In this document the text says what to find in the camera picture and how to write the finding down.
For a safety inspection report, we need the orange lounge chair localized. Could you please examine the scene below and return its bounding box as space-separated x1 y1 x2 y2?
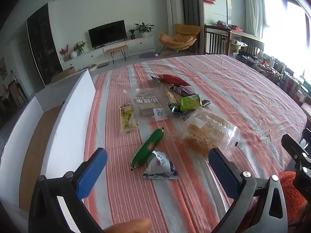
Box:
159 24 201 54

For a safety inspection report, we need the dark chocolate bar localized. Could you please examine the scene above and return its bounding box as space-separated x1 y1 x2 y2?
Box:
169 85 196 97

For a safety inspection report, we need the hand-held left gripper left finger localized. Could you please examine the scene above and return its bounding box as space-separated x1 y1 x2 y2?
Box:
29 148 108 233

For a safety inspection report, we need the green sausage stick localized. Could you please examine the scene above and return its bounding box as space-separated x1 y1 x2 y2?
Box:
130 128 165 171

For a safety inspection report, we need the black television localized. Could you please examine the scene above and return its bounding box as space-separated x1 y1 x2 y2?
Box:
88 20 127 49

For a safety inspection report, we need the dark green snack packet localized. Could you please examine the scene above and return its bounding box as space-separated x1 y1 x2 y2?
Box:
169 103 187 114

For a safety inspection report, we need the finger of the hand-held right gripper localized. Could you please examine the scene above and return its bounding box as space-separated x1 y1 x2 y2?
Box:
281 133 311 161

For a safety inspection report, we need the black glass cabinet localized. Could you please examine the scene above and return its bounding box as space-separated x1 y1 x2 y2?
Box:
27 5 64 86

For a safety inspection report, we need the person's left hand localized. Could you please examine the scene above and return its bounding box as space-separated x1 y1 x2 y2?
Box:
102 218 151 233

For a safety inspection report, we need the clear packet of brown slices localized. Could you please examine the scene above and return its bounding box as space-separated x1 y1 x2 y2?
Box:
124 87 170 122

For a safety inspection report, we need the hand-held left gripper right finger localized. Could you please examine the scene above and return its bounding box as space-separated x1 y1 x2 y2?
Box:
208 148 289 233

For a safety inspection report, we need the bright green wafer packet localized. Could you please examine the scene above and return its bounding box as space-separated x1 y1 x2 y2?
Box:
180 94 203 112

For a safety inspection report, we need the wooden stool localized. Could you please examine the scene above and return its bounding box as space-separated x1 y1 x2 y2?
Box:
106 45 128 64

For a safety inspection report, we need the grey curtain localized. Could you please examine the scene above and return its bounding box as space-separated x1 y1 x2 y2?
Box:
175 0 204 54

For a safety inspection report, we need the leafy green plant in vase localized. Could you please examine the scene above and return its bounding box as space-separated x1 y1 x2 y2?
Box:
73 41 86 55

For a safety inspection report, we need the clear plastic pastry pack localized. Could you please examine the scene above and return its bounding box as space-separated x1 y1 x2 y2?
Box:
170 108 241 162

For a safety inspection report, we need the brown cardboard box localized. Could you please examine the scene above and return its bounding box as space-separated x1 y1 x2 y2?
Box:
51 67 76 83

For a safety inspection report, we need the white sheer curtain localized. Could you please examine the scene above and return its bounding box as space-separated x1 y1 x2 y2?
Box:
243 0 265 39

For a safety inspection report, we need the pale yellow green snack packet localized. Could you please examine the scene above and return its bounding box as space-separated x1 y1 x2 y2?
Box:
119 103 139 135

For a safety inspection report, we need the large potted plant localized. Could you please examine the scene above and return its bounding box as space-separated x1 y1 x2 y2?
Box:
134 22 155 38

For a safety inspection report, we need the tall white covered air conditioner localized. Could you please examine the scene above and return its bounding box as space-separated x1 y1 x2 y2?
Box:
165 0 185 37

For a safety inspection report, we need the row of jars and boxes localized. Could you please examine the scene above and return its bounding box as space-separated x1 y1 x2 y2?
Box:
233 51 311 105

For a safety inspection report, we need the white blue snack packet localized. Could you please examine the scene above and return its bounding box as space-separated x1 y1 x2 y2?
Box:
142 150 178 180

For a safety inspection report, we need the red grey striped cloth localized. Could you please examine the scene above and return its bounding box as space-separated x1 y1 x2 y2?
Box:
83 55 308 233

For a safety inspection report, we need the orange fuzzy garment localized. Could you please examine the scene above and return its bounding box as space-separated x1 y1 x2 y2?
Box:
279 171 309 226

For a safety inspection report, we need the long yellow green cracker packet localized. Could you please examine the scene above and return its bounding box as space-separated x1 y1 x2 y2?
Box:
151 76 181 107

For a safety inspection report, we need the white television cabinet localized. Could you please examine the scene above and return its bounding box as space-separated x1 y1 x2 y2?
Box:
61 36 156 71

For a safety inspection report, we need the white paper sheet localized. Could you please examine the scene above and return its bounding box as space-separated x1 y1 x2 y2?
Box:
0 69 105 233

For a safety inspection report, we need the red snack packet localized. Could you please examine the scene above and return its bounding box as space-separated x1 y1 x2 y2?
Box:
157 73 192 86

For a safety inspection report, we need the red flower bouquet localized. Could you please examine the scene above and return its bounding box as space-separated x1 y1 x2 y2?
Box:
59 44 71 62

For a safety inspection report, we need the window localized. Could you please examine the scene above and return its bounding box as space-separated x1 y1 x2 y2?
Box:
261 0 311 78

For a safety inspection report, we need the wooden railed crib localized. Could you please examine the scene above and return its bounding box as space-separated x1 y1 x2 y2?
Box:
204 25 265 56

